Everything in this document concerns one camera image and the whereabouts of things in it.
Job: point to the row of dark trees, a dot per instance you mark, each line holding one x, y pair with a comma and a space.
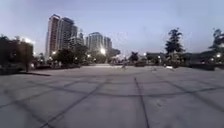
83, 55

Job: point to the grey paved plaza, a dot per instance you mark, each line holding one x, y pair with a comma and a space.
113, 96

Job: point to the tall high-rise buildings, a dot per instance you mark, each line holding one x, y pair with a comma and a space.
66, 35

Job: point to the dark conifer tree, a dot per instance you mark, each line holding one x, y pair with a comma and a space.
174, 43

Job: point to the dark low building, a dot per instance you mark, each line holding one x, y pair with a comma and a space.
15, 55

